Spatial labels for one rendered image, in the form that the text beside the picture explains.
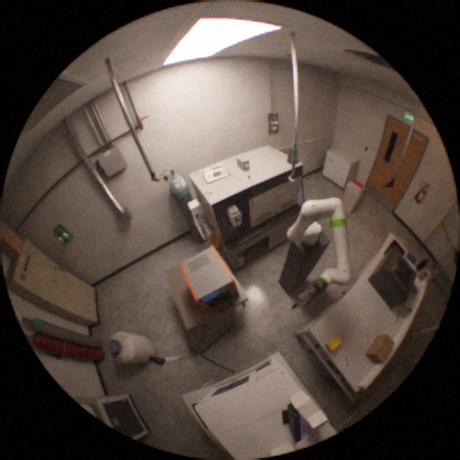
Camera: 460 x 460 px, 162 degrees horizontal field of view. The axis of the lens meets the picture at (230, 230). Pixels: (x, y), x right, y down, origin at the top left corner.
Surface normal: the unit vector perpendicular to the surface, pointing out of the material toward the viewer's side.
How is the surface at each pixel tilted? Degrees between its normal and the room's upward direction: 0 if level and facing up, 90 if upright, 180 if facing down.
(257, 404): 0
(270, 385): 0
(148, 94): 90
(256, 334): 0
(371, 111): 90
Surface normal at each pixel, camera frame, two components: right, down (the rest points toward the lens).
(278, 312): -0.14, -0.61
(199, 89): 0.48, 0.64
